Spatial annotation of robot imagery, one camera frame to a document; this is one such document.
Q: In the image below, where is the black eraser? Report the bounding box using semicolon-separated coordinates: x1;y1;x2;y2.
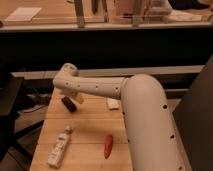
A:
61;97;77;112

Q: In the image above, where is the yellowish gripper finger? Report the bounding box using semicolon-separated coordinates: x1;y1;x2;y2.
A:
74;93;84;104

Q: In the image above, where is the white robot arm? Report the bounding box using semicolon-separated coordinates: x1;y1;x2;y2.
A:
53;63;185;171

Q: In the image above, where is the white sponge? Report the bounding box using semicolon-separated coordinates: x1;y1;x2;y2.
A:
107;98;119;110

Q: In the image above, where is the black chair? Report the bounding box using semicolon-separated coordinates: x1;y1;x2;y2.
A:
0;71;46;161

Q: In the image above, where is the white tube bottle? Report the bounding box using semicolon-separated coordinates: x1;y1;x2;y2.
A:
47;126;73;169

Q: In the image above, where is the red carrot-shaped object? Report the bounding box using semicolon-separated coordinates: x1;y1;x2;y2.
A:
104;135;113;159

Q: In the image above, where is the white paper sheet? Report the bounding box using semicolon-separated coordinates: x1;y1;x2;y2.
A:
6;7;41;22

